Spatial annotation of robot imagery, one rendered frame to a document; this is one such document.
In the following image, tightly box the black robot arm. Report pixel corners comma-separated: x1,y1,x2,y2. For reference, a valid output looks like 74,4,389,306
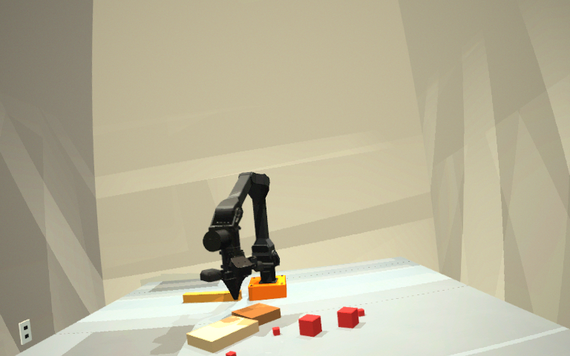
203,172,280,284

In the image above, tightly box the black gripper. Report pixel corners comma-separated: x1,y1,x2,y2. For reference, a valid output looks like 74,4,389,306
200,246,264,300

